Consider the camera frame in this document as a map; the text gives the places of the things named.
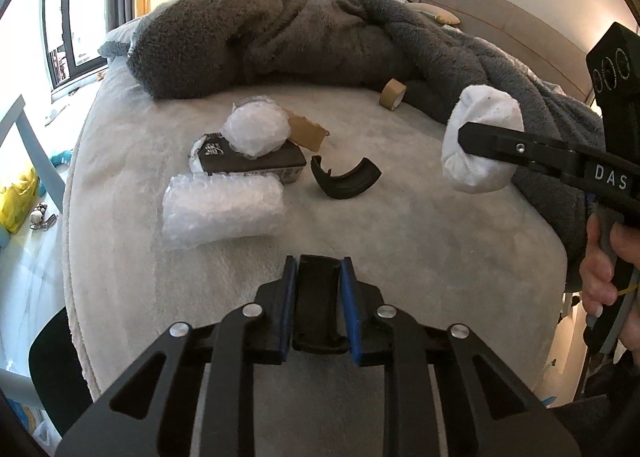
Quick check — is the white paper wad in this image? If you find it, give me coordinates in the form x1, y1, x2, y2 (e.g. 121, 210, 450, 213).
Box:
440, 85, 525, 195

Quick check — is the beige pillow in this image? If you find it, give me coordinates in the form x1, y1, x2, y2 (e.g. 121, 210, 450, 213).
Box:
417, 2, 462, 26

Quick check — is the light grey quilt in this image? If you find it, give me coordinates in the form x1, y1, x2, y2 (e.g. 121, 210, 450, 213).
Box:
97, 19, 146, 58

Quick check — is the black curved foam piece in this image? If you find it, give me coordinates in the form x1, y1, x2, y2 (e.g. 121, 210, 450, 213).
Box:
291, 253, 351, 355

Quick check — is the black curved plastic piece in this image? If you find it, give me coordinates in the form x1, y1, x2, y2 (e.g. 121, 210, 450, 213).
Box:
310, 155, 382, 199

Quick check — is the person's right hand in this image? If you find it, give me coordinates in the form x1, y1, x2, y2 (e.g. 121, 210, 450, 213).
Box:
580, 213, 640, 320

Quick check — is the key bunch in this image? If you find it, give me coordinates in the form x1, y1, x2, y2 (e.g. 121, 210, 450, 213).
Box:
29, 204, 57, 232

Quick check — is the black rectangular box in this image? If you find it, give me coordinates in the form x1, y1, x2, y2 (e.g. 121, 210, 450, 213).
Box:
189, 132, 307, 186

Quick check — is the bubble wrap ball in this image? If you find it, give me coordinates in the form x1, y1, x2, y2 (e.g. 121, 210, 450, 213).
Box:
222, 96, 292, 160

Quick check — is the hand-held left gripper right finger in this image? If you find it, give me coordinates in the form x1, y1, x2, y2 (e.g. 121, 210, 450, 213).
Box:
340, 257, 583, 457

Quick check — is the beige padded headboard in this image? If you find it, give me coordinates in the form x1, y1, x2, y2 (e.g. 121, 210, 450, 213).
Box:
415, 0, 621, 102

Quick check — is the brown tape roll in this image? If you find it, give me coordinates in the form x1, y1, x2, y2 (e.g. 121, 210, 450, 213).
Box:
378, 78, 408, 112

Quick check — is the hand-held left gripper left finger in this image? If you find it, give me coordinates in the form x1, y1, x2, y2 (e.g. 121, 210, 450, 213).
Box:
55, 256, 300, 457

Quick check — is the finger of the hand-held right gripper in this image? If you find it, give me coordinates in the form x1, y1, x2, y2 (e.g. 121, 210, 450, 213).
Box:
459, 122, 585, 181

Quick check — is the dark framed window door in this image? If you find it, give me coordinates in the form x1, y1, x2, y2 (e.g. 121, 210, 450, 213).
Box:
42, 0, 112, 92

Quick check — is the bubble wrap roll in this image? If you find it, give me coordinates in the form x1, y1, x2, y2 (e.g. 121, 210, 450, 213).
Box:
159, 172, 287, 252

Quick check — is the brown cardboard piece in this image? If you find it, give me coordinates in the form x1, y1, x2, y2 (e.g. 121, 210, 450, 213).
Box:
282, 109, 331, 152

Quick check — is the beige plush bed cover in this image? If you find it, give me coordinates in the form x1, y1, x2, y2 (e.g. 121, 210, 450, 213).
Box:
60, 17, 571, 438

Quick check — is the blue grey table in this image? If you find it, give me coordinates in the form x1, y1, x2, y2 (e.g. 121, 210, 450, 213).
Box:
0, 94, 67, 248

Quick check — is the dark grey fleece blanket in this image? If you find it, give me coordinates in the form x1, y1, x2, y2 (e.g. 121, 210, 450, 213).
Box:
127, 0, 608, 258

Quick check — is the black bin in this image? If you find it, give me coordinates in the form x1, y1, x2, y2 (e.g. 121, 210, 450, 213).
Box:
29, 307, 108, 438

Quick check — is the yellow plastic bag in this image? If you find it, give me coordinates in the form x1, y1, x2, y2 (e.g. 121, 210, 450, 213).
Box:
0, 169, 41, 235

